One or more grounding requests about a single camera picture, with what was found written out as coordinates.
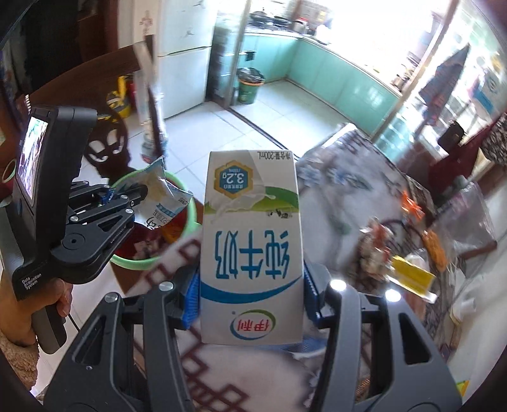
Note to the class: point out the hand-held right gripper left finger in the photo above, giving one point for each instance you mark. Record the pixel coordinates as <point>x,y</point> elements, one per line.
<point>193,297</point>

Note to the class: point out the crumpled colourful snack wrapper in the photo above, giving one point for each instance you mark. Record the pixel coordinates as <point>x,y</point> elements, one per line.
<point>376,245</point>

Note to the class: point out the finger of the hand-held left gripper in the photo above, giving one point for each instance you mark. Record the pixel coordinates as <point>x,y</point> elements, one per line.
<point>119,197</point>
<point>91,245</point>

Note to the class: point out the white milk carton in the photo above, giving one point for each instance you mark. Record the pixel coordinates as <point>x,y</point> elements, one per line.
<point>249,237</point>

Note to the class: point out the patterned tablecloth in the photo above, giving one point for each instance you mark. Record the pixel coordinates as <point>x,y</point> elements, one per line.
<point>336,206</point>

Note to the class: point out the white printed packet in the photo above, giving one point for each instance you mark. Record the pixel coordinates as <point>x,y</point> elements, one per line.
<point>158,225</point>

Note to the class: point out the yellow container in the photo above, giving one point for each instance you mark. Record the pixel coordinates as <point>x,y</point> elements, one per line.
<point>117,99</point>

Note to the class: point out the red hanging cloth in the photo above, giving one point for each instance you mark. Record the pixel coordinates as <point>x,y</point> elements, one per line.
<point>455,166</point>

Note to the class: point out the clear plastic bag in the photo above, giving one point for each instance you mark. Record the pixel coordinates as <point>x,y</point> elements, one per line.
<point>467,225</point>

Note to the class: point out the white milk pouch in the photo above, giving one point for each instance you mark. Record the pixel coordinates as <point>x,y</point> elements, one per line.
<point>166,190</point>

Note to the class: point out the blue white hanging bag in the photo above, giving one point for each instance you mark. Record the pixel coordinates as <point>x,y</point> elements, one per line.
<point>488,85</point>

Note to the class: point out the black wok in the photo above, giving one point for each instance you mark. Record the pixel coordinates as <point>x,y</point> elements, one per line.
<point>261,16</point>

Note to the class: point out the teal kitchen cabinets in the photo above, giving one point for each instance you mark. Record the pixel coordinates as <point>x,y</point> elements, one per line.
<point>317,67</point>

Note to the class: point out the black patterned bag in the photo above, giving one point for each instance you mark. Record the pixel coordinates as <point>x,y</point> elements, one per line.
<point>497,140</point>

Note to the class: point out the yellow box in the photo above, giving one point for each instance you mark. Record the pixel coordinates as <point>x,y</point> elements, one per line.
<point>412,275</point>

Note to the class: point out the orange wrapper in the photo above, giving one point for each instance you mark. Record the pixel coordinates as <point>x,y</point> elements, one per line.
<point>412,206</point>

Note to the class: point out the white refrigerator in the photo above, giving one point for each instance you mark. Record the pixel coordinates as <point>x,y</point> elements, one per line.
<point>182,59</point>

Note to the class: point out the dark wooden chair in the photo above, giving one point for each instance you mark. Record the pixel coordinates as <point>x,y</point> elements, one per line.
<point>103,166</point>

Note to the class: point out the green plastic bin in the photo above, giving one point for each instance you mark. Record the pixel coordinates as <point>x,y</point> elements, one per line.
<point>193,216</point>

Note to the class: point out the steel pot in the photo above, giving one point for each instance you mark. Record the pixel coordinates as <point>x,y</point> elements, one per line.
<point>300,27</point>

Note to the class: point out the person's left forearm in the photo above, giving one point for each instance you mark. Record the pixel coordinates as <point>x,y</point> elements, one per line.
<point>16,364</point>

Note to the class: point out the green kitchen trash bucket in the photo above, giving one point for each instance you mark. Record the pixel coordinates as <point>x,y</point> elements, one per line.
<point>249,89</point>

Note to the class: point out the glass sliding door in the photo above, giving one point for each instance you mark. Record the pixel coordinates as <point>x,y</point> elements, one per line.
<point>222,59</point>

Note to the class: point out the plastic bottle with blue label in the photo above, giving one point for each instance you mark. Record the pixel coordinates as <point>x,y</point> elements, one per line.
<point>148,148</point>

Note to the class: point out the person's left hand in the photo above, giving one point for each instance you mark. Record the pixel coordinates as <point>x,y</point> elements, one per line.
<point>63,297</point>

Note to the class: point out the orange snack packet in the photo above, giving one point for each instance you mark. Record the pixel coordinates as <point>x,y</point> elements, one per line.
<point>433,247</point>

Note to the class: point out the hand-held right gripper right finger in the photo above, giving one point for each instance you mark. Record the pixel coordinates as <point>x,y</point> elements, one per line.
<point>310,293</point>

